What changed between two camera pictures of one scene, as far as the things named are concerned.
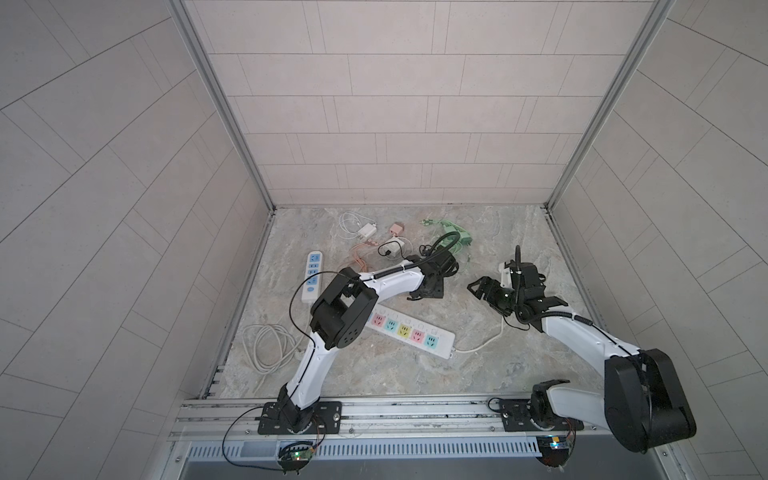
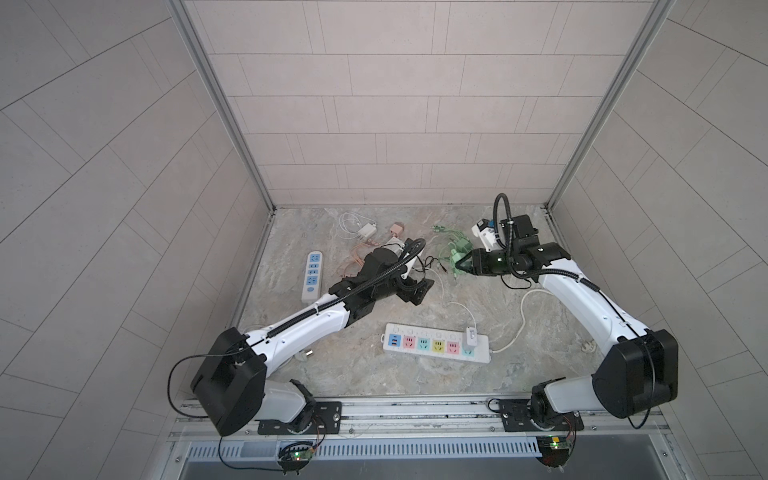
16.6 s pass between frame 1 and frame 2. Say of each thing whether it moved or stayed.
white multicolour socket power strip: moved
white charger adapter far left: stayed
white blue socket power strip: stayed
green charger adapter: moved
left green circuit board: stayed
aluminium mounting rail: stayed
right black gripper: moved
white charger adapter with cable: moved
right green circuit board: stayed
